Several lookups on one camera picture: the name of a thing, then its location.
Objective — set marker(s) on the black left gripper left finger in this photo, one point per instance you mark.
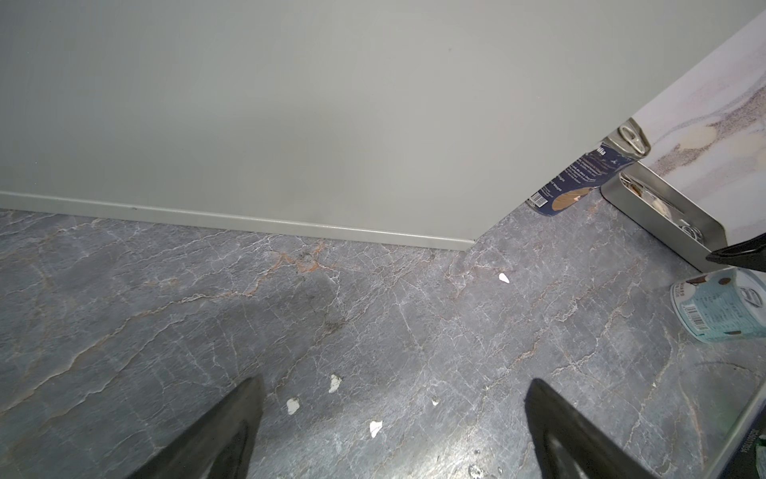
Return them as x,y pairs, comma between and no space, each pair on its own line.
218,445

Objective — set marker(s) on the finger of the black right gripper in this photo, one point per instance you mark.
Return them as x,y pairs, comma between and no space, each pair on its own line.
746,255

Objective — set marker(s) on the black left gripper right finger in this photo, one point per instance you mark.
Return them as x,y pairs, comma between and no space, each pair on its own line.
568,445

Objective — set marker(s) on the light can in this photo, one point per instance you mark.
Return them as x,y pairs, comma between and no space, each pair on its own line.
722,305

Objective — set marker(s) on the dark blue can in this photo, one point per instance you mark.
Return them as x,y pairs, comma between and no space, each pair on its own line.
625,146

